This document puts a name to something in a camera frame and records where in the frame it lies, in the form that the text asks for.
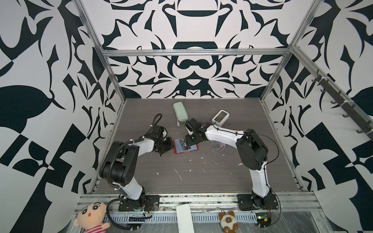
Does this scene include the red leather card holder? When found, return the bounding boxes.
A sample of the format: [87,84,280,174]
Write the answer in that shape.
[173,138,199,154]

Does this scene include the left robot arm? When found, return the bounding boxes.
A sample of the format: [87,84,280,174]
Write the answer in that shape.
[99,125,173,201]

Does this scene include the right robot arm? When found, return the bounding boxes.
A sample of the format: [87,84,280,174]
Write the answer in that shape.
[185,118,270,198]

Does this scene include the clear acrylic card stand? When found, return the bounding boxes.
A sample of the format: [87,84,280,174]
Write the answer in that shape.
[211,141,226,152]

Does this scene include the green glasses case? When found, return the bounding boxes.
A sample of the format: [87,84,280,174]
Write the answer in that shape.
[173,102,189,122]

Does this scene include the white digital clock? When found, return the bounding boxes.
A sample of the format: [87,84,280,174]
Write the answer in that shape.
[212,110,230,127]

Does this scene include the white rectangular box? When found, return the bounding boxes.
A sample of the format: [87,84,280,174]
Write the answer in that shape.
[176,204,195,233]

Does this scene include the brown white plush toy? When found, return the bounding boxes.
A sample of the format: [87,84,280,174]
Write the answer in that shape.
[219,210,239,233]

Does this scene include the cartoon boy plush doll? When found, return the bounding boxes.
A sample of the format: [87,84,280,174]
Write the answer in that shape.
[73,202,111,233]

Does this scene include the small green circuit board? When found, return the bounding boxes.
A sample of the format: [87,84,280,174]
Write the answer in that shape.
[255,213,272,228]

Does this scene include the grey hook rack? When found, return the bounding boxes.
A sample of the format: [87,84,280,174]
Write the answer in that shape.
[312,69,373,140]

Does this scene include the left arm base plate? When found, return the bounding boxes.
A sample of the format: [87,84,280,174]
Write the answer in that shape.
[119,194,160,212]

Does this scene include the left black corrugated cable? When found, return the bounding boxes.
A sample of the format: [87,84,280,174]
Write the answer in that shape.
[105,139,140,231]

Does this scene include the white cable duct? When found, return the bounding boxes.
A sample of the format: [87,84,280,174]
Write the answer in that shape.
[111,212,257,224]

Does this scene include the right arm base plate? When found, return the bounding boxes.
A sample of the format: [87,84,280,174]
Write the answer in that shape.
[237,192,279,211]

